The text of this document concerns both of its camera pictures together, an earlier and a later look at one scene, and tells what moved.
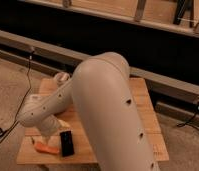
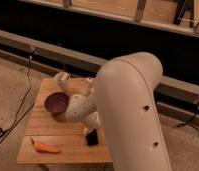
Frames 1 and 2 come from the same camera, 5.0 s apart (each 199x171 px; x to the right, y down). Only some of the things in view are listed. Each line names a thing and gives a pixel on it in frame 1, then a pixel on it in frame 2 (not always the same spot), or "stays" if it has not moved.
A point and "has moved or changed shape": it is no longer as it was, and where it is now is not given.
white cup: [62, 77] stays
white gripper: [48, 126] to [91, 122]
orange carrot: [43, 148] stays
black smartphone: [67, 145] has moved or changed shape
